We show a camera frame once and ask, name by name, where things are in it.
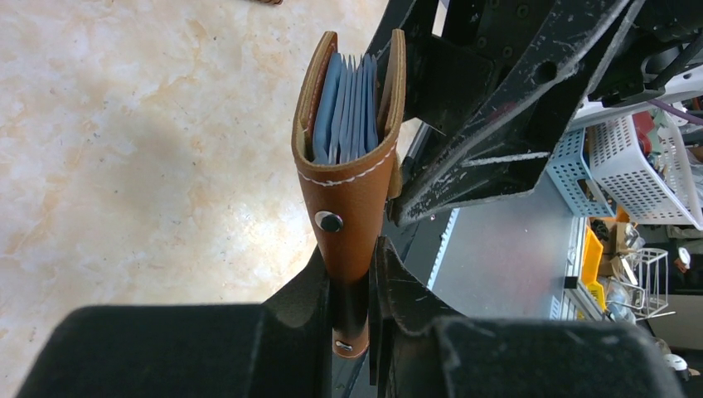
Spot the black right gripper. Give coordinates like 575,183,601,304
588,0,702,108

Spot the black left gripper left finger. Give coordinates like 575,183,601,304
18,251,332,397

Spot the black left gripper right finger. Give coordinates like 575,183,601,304
368,236,684,397

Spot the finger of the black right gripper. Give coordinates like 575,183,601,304
390,1,642,226
368,1,527,132

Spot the brown leather card holder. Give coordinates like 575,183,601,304
291,29,407,358

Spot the blue plastic basket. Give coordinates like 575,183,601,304
546,129,617,217

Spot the white plastic basket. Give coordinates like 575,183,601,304
586,111,702,231

